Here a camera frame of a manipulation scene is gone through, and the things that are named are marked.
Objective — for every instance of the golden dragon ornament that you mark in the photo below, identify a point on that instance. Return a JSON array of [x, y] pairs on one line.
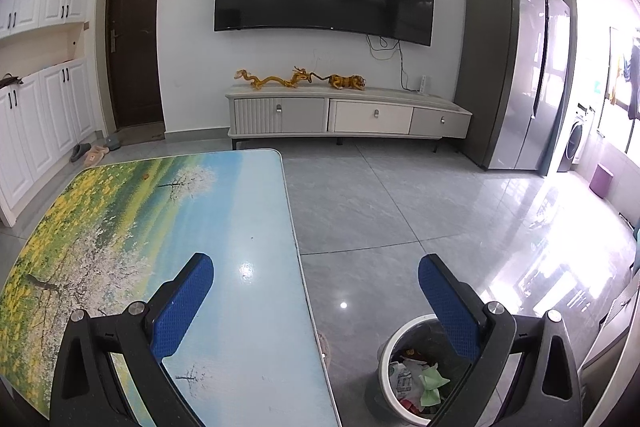
[[270, 81]]

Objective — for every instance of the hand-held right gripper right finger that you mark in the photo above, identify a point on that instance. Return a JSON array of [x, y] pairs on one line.
[[450, 307]]

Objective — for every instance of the landscape print folding table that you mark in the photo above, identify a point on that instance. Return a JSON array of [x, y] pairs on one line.
[[240, 217]]

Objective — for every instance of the dark brown door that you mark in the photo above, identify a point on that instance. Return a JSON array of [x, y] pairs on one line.
[[135, 57]]

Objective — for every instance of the golden tiger ornament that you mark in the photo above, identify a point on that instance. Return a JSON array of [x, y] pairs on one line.
[[345, 82]]

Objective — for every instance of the white round trash can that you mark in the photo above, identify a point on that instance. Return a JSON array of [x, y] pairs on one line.
[[415, 334]]

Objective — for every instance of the dark object on cupboard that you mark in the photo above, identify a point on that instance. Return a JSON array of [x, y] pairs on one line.
[[11, 81]]

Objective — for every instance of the white television cabinet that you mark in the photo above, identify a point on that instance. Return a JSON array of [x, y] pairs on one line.
[[370, 114]]

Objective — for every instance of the teal chair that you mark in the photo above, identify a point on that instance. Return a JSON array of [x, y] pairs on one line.
[[636, 237]]

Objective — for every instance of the green paper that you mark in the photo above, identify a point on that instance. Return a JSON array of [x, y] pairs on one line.
[[432, 387]]

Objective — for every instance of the beige slipper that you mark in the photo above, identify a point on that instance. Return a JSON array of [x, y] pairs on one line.
[[97, 154]]

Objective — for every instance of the brown door mat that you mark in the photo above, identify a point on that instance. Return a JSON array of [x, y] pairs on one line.
[[145, 136]]

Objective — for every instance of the white washing machine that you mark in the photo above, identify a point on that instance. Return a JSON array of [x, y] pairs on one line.
[[575, 142]]

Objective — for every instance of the grey slipper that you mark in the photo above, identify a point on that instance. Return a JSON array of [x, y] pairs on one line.
[[80, 153]]

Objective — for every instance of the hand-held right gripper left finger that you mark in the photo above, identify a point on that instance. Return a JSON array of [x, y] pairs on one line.
[[185, 302]]

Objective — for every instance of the white cupboards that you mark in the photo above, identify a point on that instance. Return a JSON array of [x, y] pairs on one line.
[[25, 132]]

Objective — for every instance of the grey sofa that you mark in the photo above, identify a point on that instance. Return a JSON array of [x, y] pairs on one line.
[[620, 342]]

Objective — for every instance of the white plastic bag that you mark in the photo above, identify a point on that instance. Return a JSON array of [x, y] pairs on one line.
[[404, 378]]

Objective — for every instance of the hanging clothes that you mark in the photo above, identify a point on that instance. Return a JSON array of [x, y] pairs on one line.
[[635, 77]]

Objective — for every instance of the grey refrigerator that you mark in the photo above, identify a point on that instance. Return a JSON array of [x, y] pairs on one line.
[[515, 72]]

